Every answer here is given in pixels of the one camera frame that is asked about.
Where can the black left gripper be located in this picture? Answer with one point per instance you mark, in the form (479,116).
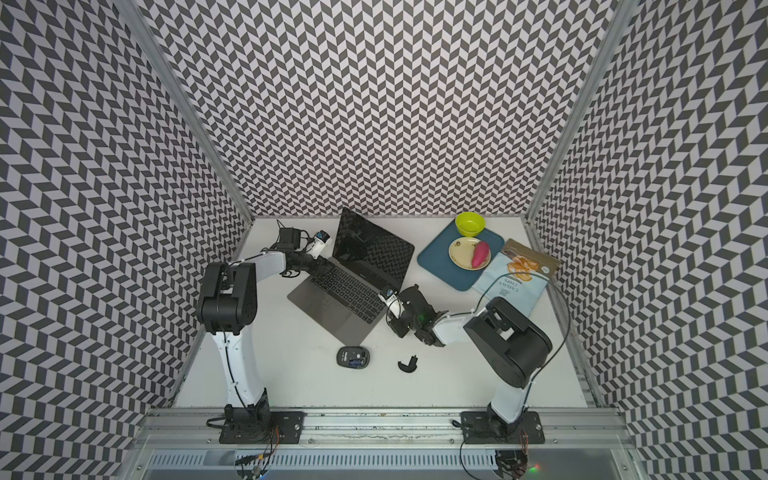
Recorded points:
(322,265)

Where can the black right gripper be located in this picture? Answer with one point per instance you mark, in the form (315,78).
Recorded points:
(401,332)

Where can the black mouse battery cover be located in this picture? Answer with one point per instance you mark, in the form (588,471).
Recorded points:
(410,366)

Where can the grey laptop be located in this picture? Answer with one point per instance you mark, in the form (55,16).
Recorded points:
(342,295)

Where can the black wireless mouse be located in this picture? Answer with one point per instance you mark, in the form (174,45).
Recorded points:
(353,357)

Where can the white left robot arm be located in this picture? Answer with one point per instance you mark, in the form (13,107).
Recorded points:
(227,307)

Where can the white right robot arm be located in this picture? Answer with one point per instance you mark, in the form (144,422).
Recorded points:
(515,348)

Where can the teal plastic tray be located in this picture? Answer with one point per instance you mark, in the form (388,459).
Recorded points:
(434,258)

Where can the cream patterned plate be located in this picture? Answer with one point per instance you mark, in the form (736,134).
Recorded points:
(461,251)

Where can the magenta sweet potato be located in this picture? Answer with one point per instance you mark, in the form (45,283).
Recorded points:
(480,254)

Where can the lime green bowl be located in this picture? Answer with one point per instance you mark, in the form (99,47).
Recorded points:
(469,224)

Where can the cassava chips bag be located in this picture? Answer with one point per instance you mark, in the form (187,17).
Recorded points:
(518,274)

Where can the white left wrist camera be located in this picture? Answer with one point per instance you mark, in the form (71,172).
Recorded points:
(294,240)

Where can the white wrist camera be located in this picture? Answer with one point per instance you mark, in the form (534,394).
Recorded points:
(294,240)
(391,300)

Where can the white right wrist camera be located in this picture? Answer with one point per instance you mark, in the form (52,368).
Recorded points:
(391,300)

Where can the aluminium corner post left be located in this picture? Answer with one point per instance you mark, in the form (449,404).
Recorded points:
(139,30)

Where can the aluminium corner post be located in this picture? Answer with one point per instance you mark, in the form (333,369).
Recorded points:
(623,15)
(139,30)

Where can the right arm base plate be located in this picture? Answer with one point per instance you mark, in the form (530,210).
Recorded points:
(501,427)

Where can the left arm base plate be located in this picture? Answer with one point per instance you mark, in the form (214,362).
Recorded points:
(242,427)

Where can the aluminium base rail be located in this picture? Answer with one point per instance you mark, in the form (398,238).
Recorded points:
(385,443)

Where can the aluminium corner post right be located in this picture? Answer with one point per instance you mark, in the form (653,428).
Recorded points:
(623,15)

